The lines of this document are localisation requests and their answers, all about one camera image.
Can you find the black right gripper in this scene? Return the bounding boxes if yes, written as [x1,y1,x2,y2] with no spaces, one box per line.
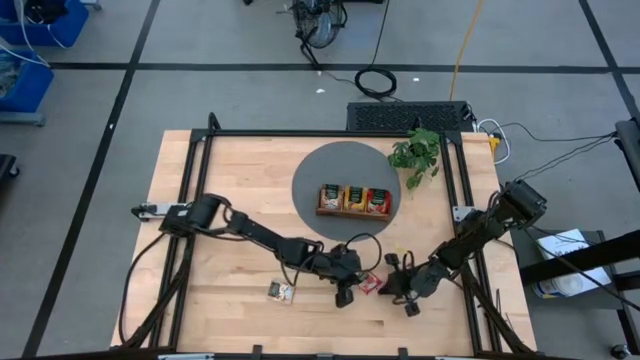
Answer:
[377,252,450,319]

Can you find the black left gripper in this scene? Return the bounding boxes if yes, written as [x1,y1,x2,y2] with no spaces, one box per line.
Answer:
[314,243,372,310]

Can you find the red strawberry tea packet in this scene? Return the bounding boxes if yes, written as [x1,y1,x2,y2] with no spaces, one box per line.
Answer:
[358,272,385,296]
[366,187,393,216]

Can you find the wooden tea organizer box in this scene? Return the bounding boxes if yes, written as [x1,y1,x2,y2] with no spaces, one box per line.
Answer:
[314,183,394,222]

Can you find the orange mango tea packet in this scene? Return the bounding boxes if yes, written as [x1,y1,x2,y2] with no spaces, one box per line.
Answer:
[343,185,369,213]

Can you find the beige apple tea packet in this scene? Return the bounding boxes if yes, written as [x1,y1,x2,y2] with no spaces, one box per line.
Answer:
[319,183,344,211]
[267,279,297,305]

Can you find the grey round mat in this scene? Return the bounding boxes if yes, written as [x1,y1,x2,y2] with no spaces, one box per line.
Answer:
[291,140,402,243]

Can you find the green potted plant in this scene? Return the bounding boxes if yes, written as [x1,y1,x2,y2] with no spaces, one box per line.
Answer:
[387,127,442,191]

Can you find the black perforated computer case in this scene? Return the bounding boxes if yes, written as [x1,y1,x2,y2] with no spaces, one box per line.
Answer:
[345,100,474,134]

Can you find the white papers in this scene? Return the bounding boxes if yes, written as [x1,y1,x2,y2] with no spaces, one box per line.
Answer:
[530,228,614,300]

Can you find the black diagonal beam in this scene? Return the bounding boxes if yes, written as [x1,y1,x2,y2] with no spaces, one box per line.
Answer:
[518,230,640,286]

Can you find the black floor fan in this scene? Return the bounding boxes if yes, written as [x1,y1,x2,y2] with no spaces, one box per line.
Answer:
[291,0,349,51]

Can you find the blue storage bin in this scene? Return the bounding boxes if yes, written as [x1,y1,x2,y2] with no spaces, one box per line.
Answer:
[0,48,55,126]
[0,0,91,48]

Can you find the black left wrist camera cable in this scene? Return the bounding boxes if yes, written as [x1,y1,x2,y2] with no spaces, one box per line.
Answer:
[279,232,384,287]

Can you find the black aluminium table frame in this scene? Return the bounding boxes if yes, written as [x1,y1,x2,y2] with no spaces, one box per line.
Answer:
[110,112,539,360]

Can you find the white looped cable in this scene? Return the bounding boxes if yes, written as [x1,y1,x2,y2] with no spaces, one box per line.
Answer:
[474,118,512,166]

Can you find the black coiled cable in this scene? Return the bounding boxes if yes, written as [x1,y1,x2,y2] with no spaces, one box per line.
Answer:
[353,0,399,101]

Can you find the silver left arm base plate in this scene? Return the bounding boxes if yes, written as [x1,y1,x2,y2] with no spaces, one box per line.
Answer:
[132,202,189,221]

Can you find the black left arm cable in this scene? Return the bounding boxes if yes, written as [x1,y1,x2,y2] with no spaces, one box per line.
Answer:
[118,232,169,346]

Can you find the yellow power cord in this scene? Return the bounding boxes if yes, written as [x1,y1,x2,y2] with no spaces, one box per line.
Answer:
[448,0,486,102]

